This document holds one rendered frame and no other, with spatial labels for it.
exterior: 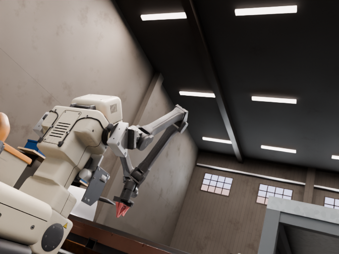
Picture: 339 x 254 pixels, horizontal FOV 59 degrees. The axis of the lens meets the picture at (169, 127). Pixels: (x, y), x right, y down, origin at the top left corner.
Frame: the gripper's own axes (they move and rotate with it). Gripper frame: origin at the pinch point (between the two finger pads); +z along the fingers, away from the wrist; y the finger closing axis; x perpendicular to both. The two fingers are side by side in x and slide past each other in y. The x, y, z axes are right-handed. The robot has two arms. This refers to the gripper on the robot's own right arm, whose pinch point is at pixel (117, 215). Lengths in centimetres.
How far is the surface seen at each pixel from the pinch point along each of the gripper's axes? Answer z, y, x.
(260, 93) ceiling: -490, 105, -584
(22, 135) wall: -102, 400, -193
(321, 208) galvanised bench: -14, -95, 45
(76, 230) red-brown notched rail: 13.7, 12.0, 11.8
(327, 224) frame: -10, -97, 44
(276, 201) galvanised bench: -13, -83, 45
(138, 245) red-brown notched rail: 10.4, -24.7, 11.7
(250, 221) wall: -221, 154, -1056
